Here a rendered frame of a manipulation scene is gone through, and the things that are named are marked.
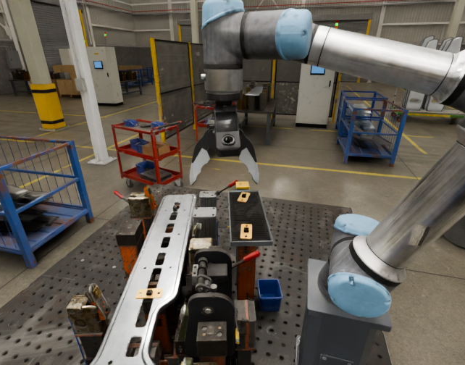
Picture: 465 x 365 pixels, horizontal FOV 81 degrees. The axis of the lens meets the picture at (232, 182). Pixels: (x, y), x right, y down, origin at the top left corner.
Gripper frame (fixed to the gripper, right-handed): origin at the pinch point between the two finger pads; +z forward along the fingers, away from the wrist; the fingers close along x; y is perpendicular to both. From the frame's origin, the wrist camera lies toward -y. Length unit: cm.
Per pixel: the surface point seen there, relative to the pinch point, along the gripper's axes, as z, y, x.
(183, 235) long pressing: 44, 42, 18
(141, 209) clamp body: 45, 66, 42
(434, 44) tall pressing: -55, 713, -552
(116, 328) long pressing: 44, -1, 31
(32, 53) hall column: -30, 637, 426
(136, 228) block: 41, 45, 38
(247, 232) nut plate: 27.7, 20.9, -7.6
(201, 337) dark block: 32.2, -13.0, 5.8
